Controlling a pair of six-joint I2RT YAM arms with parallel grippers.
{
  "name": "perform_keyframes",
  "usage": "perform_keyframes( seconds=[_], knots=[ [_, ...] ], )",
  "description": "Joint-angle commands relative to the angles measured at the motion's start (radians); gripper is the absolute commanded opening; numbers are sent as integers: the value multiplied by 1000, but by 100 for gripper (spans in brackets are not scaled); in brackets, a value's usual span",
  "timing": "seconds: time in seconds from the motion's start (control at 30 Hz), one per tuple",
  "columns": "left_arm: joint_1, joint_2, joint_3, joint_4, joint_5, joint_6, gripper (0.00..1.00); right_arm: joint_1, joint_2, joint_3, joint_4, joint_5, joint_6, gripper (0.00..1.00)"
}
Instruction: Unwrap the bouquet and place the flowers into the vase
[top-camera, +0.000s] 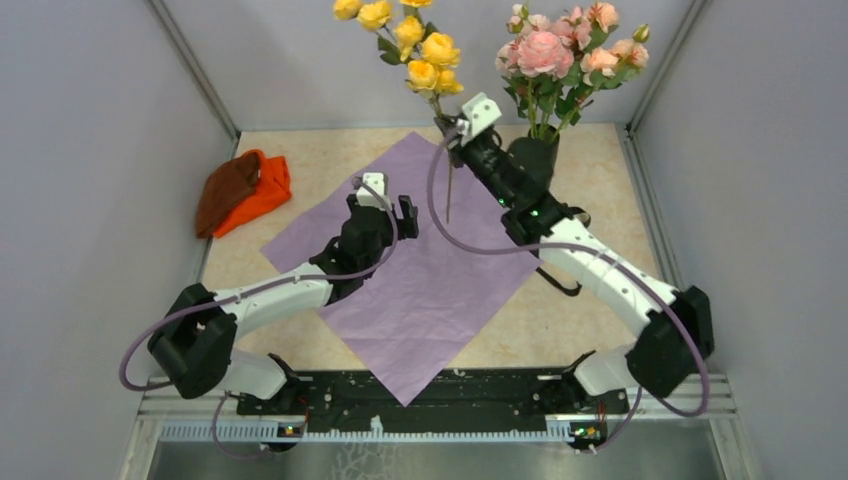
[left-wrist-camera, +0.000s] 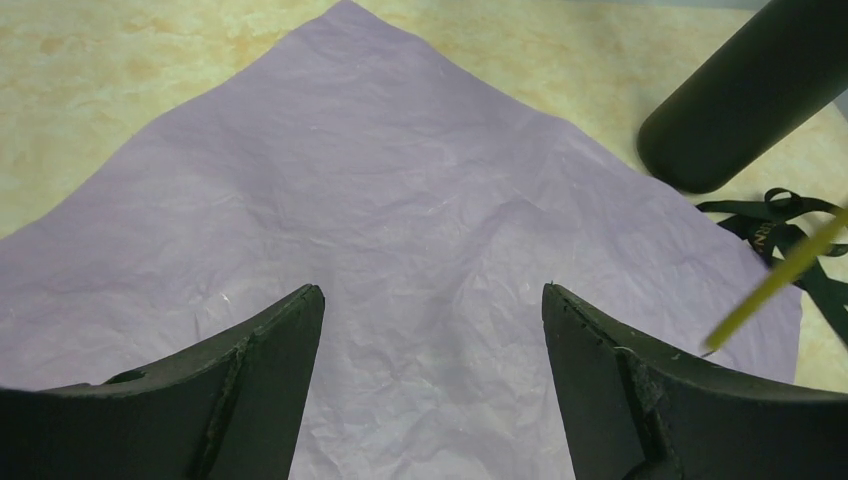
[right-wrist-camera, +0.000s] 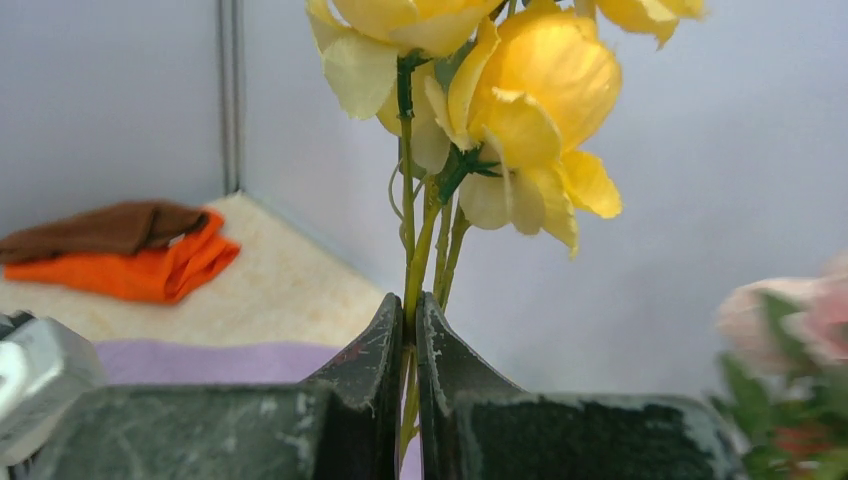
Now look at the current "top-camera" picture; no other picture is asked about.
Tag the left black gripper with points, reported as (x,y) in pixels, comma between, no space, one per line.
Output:
(408,227)

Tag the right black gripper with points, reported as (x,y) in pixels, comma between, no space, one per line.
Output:
(457,150)

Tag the purple wrapping paper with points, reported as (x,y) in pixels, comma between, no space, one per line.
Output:
(431,298)

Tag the black ribbon with gold lettering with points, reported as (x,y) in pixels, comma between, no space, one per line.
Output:
(570,288)

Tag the pink flower stem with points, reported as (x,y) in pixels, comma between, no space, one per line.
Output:
(598,67)
(554,52)
(520,24)

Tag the yellow rose bunch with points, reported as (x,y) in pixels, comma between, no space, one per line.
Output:
(405,39)

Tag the pink and white flower bunch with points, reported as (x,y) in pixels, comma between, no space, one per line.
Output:
(540,63)

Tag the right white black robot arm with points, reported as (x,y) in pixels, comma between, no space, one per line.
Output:
(672,326)

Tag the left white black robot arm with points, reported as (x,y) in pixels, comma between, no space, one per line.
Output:
(195,346)

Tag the black vase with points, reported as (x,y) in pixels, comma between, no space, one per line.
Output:
(537,154)

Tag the peach flower stem in vase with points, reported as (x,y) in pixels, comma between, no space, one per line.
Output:
(599,20)

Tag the orange cloth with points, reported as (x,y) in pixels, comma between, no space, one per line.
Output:
(271,189)

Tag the brown cloth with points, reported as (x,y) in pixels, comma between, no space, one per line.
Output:
(226,188)

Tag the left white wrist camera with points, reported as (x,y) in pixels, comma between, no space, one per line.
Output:
(373,191)

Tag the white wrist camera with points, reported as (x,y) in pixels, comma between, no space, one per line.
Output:
(477,114)
(373,191)

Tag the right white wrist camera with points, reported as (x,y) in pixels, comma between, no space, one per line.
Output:
(477,114)

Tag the aluminium front rail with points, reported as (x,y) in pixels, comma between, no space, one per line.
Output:
(471,406)

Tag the right aluminium frame post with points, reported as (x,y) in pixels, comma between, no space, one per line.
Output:
(681,36)

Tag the aluminium corner frame post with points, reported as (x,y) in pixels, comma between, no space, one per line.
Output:
(191,63)

